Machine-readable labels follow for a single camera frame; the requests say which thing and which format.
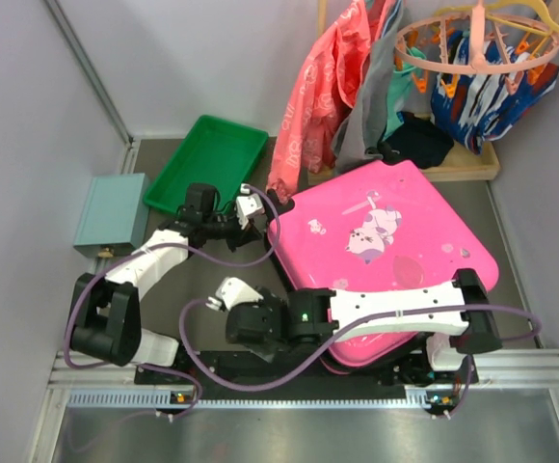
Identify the yellow clothes hanger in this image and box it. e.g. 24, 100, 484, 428
434, 1, 559, 35

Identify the slotted grey cable duct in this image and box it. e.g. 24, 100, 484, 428
67, 387, 455, 411

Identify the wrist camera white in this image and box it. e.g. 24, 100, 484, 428
235, 183, 265, 230
205, 277, 263, 312

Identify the grey hanging garment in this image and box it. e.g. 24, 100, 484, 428
332, 1, 405, 175

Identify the pink hard-shell suitcase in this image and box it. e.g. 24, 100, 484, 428
265, 144, 500, 372

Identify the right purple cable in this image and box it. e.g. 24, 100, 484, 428
178, 296, 544, 420

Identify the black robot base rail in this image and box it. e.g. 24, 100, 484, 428
134, 349, 478, 400

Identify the blue white patterned garment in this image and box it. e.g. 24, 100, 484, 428
428, 28, 559, 155

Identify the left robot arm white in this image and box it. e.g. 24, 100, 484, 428
64, 183, 265, 383

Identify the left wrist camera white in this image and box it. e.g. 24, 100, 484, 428
235, 183, 265, 230

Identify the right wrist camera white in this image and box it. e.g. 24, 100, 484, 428
205, 277, 263, 312

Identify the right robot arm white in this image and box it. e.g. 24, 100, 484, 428
216, 268, 502, 382

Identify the coral pink patterned garment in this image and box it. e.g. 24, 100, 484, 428
266, 1, 399, 203

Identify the light blue metal box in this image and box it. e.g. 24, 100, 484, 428
73, 174, 149, 259

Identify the dark navy folded garment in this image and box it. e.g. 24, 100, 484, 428
385, 111, 454, 170

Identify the green plastic tray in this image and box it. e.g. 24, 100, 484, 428
144, 115, 269, 214

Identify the pink round clip hanger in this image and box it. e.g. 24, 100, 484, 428
394, 1, 559, 94

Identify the teal green garment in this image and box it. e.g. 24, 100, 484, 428
384, 64, 415, 139

